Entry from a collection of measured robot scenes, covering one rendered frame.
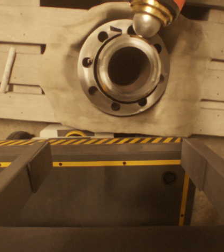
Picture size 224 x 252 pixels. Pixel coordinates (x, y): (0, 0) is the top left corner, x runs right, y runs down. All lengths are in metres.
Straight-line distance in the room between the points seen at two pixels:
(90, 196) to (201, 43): 0.52
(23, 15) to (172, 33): 0.43
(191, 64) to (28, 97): 0.52
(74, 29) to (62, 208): 0.50
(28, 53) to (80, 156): 0.38
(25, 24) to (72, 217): 0.57
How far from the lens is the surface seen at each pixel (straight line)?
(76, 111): 0.57
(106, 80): 0.32
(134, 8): 0.38
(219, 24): 0.66
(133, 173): 0.46
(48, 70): 0.57
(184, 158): 0.17
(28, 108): 0.64
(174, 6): 0.37
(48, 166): 0.17
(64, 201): 0.53
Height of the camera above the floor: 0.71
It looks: 73 degrees down
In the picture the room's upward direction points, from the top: 177 degrees counter-clockwise
